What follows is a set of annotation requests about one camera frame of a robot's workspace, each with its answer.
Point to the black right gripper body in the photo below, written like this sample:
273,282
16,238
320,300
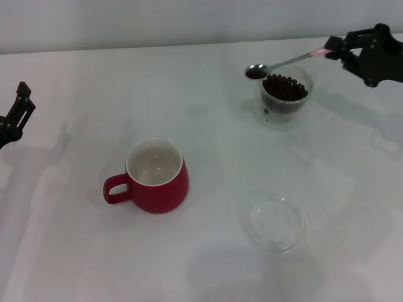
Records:
381,63

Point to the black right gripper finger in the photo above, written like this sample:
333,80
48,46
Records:
335,41
349,61

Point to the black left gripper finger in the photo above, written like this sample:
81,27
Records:
23,91

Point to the red ceramic mug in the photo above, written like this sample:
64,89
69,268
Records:
160,198

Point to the pile of coffee beans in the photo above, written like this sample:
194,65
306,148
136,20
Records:
283,91

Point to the clear glass saucer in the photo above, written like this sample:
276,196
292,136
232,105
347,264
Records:
274,234

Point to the clear double-wall glass cup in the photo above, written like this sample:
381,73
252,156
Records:
270,122

